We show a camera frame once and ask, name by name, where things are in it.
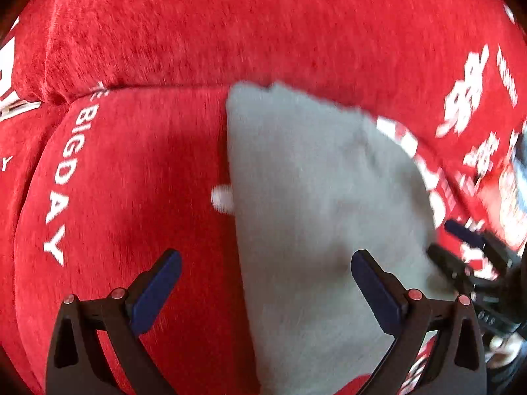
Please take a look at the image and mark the red printed sofa cover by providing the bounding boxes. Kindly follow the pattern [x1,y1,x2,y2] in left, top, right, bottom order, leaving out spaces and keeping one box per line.
[0,0,527,395]

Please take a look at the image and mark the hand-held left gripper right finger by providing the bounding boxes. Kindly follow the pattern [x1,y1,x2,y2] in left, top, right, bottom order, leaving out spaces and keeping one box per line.
[351,250,488,395]

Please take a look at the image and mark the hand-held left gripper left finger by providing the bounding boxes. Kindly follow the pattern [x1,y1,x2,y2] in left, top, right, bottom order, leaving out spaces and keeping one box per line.
[44,249,182,395]

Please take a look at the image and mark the person's right hand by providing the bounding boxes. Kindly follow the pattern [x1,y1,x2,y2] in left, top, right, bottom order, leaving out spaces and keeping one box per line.
[486,333,527,369]

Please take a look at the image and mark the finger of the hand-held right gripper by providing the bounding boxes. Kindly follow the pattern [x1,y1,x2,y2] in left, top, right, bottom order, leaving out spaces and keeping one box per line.
[445,220,511,268]
[428,245,478,293]

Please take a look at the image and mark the grey knit garment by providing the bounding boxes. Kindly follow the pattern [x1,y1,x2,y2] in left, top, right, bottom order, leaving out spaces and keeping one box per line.
[226,82,458,395]

